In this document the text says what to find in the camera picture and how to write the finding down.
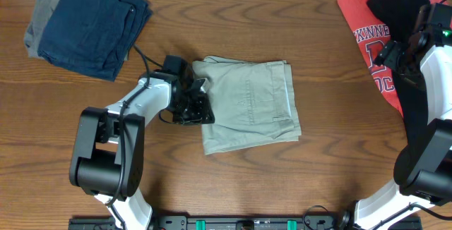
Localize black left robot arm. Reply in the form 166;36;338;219
68;55;215;229

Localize khaki shorts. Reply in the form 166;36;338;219
193;56;302;155

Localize black garment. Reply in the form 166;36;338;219
367;0;430;144

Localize red printed t-shirt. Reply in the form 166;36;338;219
337;0;451;116

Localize folded navy blue shorts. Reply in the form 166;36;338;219
37;0;152;81

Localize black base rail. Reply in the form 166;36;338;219
68;215;423;230

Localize folded grey garment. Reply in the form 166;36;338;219
24;0;59;59

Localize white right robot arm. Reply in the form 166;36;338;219
336;3;451;229

